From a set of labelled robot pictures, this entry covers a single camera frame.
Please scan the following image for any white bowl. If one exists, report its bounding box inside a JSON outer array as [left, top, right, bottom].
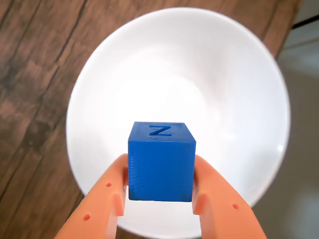
[[65, 6, 291, 239]]

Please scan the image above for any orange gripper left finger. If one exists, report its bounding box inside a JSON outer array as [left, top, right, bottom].
[[53, 153, 130, 239]]

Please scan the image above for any blue cube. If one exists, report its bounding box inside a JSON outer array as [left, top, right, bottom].
[[128, 121, 197, 203]]

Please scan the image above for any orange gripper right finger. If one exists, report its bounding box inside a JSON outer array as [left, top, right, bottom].
[[191, 154, 269, 239]]

